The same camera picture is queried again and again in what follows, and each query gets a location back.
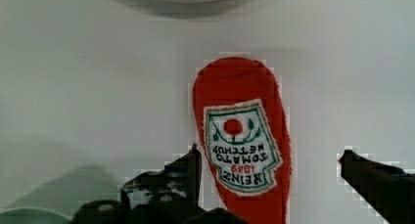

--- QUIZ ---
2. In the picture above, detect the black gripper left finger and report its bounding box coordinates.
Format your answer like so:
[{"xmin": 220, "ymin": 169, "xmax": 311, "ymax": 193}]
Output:
[{"xmin": 120, "ymin": 144, "xmax": 202, "ymax": 212}]

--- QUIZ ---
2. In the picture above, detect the red plush ketchup bottle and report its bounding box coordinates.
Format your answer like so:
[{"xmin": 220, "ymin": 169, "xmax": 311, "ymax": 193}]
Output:
[{"xmin": 192, "ymin": 57, "xmax": 292, "ymax": 224}]

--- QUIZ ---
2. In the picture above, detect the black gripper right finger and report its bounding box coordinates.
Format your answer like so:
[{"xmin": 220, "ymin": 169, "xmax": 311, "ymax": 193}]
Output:
[{"xmin": 339, "ymin": 150, "xmax": 415, "ymax": 224}]

